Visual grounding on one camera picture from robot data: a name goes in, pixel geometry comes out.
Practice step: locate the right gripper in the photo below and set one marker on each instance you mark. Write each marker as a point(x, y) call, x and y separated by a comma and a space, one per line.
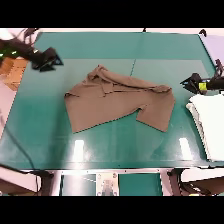
point(193, 82)

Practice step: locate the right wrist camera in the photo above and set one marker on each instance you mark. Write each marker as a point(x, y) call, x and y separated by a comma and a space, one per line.
point(219, 67)

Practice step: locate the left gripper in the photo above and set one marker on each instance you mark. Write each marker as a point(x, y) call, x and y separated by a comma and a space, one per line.
point(45, 59)

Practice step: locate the brown shirt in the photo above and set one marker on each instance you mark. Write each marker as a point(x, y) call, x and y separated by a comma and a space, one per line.
point(110, 100)

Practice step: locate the silver frame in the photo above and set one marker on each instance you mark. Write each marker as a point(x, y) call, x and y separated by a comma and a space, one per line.
point(107, 183)

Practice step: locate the white garment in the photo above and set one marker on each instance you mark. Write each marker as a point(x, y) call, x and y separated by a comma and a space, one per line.
point(210, 123)

